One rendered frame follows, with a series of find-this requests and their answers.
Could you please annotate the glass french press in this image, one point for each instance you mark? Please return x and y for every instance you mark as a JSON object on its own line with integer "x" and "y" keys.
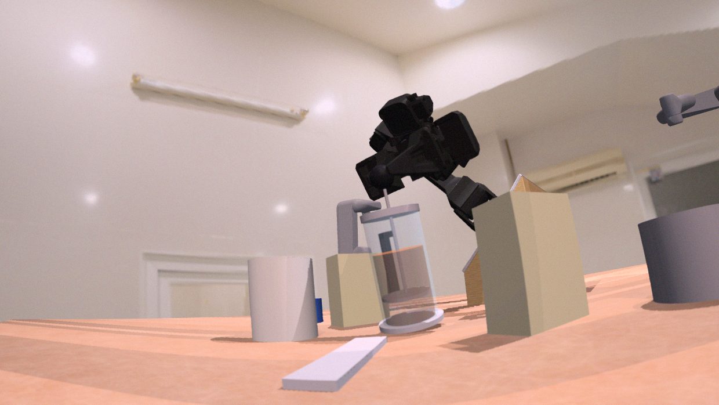
{"x": 400, "y": 263}

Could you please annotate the blue cylinder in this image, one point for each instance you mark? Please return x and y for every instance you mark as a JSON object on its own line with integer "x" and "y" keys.
{"x": 320, "y": 317}

